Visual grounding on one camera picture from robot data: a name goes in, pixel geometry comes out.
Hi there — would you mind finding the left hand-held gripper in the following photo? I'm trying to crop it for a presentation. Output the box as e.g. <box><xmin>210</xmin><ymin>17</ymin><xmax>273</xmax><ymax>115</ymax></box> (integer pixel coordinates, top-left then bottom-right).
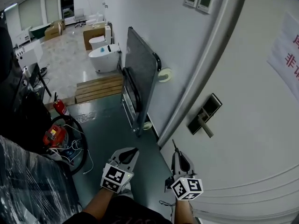
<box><xmin>100</xmin><ymin>147</ymin><xmax>140</xmax><ymax>194</ymax></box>

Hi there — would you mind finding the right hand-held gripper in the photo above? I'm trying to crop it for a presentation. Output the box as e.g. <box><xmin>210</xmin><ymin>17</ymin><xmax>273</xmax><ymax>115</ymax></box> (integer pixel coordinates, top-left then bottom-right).
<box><xmin>164</xmin><ymin>151</ymin><xmax>204</xmax><ymax>202</ymax></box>

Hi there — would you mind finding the metal door lock with handle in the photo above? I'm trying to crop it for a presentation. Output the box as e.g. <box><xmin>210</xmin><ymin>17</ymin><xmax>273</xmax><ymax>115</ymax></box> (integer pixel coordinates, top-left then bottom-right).
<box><xmin>186</xmin><ymin>92</ymin><xmax>223</xmax><ymax>139</ymax></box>

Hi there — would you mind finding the white door with metal handle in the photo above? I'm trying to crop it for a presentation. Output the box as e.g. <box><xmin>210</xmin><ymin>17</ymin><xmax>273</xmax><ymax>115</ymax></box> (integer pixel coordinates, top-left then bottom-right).
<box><xmin>159</xmin><ymin>0</ymin><xmax>299</xmax><ymax>224</ymax></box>

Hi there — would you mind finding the person's left forearm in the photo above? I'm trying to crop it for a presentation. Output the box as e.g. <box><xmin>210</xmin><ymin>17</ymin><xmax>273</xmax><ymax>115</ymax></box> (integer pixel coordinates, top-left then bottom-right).
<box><xmin>81</xmin><ymin>187</ymin><xmax>115</xmax><ymax>219</ymax></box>

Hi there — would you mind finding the person's right forearm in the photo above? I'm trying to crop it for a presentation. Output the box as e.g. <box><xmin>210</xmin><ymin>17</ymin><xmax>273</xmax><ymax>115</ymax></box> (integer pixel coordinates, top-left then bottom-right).
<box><xmin>174</xmin><ymin>198</ymin><xmax>195</xmax><ymax>224</ymax></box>

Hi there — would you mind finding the person's white shoe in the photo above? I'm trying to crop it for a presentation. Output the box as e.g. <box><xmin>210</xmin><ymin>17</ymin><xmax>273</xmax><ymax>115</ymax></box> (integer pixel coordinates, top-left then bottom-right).
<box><xmin>120</xmin><ymin>182</ymin><xmax>132</xmax><ymax>195</ymax></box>

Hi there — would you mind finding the person's black printed shirt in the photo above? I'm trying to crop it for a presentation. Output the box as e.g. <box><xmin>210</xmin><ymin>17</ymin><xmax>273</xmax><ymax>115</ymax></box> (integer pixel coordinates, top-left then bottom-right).
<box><xmin>61</xmin><ymin>194</ymin><xmax>174</xmax><ymax>224</ymax></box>

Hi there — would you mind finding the wooden plank ramp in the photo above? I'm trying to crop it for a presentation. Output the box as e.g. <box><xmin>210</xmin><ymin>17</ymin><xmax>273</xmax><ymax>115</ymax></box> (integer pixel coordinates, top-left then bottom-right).
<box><xmin>74</xmin><ymin>74</ymin><xmax>124</xmax><ymax>104</ymax></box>

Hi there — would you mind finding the red vacuum cleaner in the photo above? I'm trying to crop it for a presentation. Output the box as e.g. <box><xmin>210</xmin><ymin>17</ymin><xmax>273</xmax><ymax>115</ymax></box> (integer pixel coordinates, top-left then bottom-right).
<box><xmin>42</xmin><ymin>124</ymin><xmax>71</xmax><ymax>157</ymax></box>

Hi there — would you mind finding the red fire extinguisher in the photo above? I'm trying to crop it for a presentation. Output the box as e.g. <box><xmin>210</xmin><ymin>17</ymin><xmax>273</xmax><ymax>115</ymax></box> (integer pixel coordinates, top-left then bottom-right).
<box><xmin>52</xmin><ymin>92</ymin><xmax>71</xmax><ymax>117</ymax></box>

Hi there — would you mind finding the grey metal platform trolley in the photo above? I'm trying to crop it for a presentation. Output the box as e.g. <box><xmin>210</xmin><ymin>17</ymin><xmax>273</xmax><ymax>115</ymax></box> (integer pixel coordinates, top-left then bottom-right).
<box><xmin>120</xmin><ymin>26</ymin><xmax>174</xmax><ymax>138</ymax></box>

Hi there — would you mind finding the large white toilet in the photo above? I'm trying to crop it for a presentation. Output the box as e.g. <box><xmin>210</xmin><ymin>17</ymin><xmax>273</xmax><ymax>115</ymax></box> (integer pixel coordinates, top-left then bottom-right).
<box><xmin>88</xmin><ymin>43</ymin><xmax>121</xmax><ymax>74</ymax></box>

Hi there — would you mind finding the plastic-wrapped grey machine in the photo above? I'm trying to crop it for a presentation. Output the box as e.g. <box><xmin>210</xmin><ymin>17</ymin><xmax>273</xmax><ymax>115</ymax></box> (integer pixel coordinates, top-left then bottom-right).
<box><xmin>0</xmin><ymin>135</ymin><xmax>80</xmax><ymax>224</ymax></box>

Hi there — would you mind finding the small white toilet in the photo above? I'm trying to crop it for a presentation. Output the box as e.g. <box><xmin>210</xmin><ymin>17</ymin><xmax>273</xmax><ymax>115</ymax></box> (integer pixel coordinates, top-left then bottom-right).
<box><xmin>89</xmin><ymin>36</ymin><xmax>106</xmax><ymax>50</ymax></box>

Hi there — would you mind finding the cardboard box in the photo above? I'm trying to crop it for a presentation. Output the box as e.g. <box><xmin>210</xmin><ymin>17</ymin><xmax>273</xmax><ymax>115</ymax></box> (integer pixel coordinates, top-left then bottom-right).
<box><xmin>83</xmin><ymin>24</ymin><xmax>107</xmax><ymax>51</ymax></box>
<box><xmin>44</xmin><ymin>19</ymin><xmax>66</xmax><ymax>42</ymax></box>

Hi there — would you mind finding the white cabinet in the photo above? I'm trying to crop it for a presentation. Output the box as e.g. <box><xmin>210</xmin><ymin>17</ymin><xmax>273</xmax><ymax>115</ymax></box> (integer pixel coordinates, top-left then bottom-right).
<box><xmin>14</xmin><ymin>39</ymin><xmax>44</xmax><ymax>71</ymax></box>

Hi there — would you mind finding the white office chair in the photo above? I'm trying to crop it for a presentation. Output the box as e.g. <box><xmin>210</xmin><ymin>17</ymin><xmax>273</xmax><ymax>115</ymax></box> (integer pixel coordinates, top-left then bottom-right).
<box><xmin>74</xmin><ymin>8</ymin><xmax>86</xmax><ymax>28</ymax></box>

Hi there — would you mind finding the white paper sign red print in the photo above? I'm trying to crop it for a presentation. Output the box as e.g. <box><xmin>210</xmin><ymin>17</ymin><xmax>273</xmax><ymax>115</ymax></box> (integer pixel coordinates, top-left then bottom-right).
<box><xmin>266</xmin><ymin>11</ymin><xmax>299</xmax><ymax>103</ymax></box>

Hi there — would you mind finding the white power cable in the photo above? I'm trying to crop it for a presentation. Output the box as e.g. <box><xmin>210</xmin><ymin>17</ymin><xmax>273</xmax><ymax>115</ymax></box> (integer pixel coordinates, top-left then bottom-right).
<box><xmin>55</xmin><ymin>124</ymin><xmax>94</xmax><ymax>175</ymax></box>

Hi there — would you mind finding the thin black cable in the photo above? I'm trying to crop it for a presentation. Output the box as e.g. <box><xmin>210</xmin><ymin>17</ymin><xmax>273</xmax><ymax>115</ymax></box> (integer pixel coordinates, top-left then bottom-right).
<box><xmin>159</xmin><ymin>200</ymin><xmax>176</xmax><ymax>219</ymax></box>

